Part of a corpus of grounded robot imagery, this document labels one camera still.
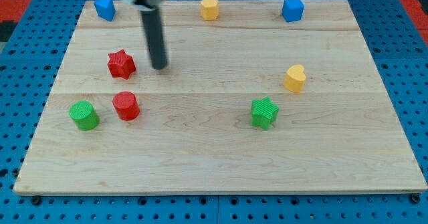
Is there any yellow heart block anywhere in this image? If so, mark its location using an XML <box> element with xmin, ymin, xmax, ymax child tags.
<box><xmin>283</xmin><ymin>64</ymin><xmax>306</xmax><ymax>93</ymax></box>

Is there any red star block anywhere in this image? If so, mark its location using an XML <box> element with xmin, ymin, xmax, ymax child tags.
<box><xmin>107</xmin><ymin>49</ymin><xmax>136</xmax><ymax>80</ymax></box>

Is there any blue triangular block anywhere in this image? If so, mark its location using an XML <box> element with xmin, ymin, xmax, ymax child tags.
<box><xmin>94</xmin><ymin>0</ymin><xmax>116</xmax><ymax>21</ymax></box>

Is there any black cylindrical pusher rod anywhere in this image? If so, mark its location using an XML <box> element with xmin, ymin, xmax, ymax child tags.
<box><xmin>141</xmin><ymin>7</ymin><xmax>168</xmax><ymax>70</ymax></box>

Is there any green star block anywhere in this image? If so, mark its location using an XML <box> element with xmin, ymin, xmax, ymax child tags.
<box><xmin>250</xmin><ymin>97</ymin><xmax>280</xmax><ymax>130</ymax></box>

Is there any yellow hexagon block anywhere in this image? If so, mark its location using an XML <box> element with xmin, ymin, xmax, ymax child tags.
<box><xmin>201</xmin><ymin>0</ymin><xmax>219</xmax><ymax>21</ymax></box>

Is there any wooden board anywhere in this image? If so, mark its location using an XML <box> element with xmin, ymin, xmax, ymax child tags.
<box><xmin>14</xmin><ymin>0</ymin><xmax>427</xmax><ymax>196</ymax></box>

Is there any green cylinder block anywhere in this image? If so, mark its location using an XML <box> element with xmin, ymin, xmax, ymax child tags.
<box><xmin>69</xmin><ymin>100</ymin><xmax>100</xmax><ymax>131</ymax></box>

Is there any blue cube block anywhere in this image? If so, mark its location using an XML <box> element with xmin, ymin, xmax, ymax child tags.
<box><xmin>282</xmin><ymin>0</ymin><xmax>305</xmax><ymax>22</ymax></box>

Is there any red cylinder block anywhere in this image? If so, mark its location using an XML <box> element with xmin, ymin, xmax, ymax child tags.
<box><xmin>112</xmin><ymin>91</ymin><xmax>140</xmax><ymax>121</ymax></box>

